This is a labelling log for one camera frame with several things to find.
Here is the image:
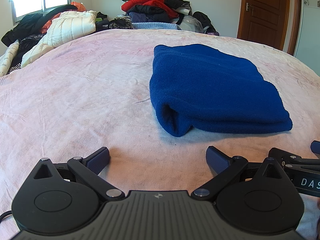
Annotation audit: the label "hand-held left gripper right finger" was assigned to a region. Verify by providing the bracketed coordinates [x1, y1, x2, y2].
[192, 145, 284, 202]

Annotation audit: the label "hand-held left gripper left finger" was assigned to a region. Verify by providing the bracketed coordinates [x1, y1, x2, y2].
[32, 147, 125, 202]

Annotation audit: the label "blue knit sweater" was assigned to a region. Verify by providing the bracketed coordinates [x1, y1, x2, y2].
[149, 44, 293, 137]

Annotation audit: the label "black and white clothes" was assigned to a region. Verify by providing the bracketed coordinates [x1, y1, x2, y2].
[162, 0, 192, 16]

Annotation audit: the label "pink bed blanket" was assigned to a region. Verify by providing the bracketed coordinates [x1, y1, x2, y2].
[0, 29, 320, 240]

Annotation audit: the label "zebra print garment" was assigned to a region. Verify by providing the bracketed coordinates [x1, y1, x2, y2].
[6, 63, 23, 75]

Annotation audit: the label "dark patterned garment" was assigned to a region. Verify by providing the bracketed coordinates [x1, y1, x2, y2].
[10, 34, 44, 68]

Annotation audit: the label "leopard print garment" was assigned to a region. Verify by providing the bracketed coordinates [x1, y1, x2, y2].
[107, 17, 134, 31]

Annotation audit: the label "white puffer jacket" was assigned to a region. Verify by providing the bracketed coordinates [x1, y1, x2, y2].
[21, 10, 98, 68]

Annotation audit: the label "white patterned quilt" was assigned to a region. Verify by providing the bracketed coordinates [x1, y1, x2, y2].
[0, 39, 22, 77]

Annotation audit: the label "clear plastic bag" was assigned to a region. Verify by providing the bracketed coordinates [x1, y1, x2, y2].
[179, 15, 203, 33]

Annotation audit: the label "brown wooden door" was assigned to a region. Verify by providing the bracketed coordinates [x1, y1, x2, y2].
[236, 0, 302, 54]

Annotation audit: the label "black backpack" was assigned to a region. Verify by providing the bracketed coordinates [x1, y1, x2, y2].
[192, 11, 217, 34]

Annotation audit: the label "light blue blanket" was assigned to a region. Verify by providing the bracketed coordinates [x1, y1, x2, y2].
[131, 22, 182, 31]

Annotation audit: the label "navy garment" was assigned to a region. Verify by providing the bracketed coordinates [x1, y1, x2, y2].
[128, 12, 151, 23]

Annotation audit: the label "orange garment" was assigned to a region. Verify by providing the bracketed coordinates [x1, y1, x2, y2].
[40, 1, 87, 34]

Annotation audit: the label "black padded jacket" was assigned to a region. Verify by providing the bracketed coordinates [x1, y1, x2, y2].
[126, 4, 173, 23]

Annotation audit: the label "window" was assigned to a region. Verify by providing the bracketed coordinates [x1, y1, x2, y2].
[10, 0, 72, 26]

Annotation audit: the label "black cable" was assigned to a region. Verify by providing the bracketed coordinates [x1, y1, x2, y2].
[0, 210, 13, 227]

